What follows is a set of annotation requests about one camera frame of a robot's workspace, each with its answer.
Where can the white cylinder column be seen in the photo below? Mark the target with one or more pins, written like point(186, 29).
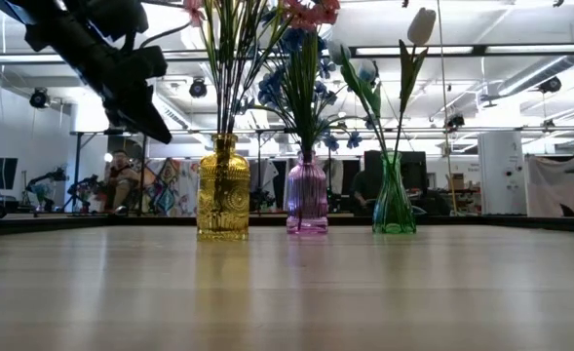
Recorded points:
point(502, 170)

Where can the black ceiling spotlight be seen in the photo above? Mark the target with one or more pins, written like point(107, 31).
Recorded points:
point(39, 98)
point(550, 85)
point(198, 89)
point(455, 121)

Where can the yellow glass vase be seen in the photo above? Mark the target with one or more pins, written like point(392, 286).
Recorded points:
point(223, 195)

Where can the black rig crossbar with lights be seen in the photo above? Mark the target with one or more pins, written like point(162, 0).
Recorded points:
point(479, 49)

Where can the green and blue flower stem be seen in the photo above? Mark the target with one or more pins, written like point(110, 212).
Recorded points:
point(367, 70)

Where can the black background rig frame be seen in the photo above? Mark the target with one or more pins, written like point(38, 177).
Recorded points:
point(77, 161)

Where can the purple glass vase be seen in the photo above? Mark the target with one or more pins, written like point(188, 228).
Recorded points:
point(307, 195)

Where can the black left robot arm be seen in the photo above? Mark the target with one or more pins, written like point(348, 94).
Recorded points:
point(111, 17)

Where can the colourful patterned cloth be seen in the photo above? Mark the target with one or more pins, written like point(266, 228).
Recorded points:
point(169, 190)

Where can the person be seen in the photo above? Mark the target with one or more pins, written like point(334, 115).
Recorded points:
point(364, 190)
point(121, 178)

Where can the white hanging sheet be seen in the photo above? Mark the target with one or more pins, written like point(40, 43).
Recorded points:
point(554, 187)

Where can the silver round ventilation duct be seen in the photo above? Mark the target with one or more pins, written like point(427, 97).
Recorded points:
point(535, 75)

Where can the cardboard box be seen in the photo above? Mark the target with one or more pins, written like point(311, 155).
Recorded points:
point(457, 181)

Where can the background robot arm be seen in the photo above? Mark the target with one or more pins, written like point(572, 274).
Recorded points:
point(84, 185)
point(48, 176)

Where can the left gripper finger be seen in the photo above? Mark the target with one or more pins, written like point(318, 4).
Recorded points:
point(135, 109)

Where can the green glass vase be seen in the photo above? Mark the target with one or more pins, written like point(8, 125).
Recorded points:
point(394, 205)

